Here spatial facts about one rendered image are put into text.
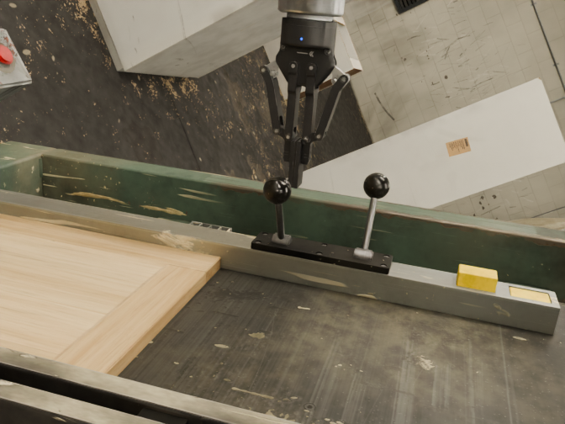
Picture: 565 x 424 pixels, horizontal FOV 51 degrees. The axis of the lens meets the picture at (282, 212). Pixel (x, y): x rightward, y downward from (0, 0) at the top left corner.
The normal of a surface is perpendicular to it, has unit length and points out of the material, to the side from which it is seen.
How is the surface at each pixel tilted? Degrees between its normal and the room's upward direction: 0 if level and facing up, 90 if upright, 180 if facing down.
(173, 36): 90
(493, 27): 90
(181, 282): 60
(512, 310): 90
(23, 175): 30
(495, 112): 90
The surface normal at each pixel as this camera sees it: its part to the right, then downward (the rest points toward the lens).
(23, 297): 0.08, -0.94
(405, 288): -0.27, 0.30
